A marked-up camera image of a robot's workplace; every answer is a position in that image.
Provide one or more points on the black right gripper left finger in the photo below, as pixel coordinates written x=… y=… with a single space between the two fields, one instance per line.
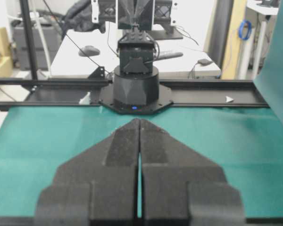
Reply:
x=97 y=187

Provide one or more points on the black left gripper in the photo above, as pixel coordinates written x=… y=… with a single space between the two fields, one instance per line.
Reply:
x=127 y=14

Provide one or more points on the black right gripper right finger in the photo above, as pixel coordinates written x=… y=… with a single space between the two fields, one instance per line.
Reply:
x=181 y=187

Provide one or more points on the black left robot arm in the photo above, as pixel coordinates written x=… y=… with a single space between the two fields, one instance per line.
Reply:
x=135 y=87

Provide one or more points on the black monitor stand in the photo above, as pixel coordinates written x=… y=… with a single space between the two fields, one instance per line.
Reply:
x=165 y=32

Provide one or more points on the black remote on desk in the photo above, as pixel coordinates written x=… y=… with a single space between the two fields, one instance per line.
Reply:
x=164 y=55

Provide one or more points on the white background desk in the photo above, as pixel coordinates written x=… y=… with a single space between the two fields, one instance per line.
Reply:
x=68 y=64

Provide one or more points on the black computer mouse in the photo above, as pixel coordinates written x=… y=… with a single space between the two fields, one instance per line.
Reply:
x=88 y=51

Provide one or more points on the small black desk device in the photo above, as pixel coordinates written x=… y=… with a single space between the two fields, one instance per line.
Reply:
x=204 y=62

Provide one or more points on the green table cloth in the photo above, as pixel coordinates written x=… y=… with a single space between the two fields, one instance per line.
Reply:
x=246 y=142

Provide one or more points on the cardboard box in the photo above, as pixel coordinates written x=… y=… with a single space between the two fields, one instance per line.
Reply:
x=6 y=61

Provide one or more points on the green hanging curtain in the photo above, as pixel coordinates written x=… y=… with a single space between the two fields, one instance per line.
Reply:
x=269 y=82

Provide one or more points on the black aluminium frame rail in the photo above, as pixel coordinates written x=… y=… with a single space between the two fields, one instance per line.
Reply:
x=173 y=93

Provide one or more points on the black vertical frame post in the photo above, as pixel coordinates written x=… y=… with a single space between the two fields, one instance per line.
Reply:
x=29 y=37

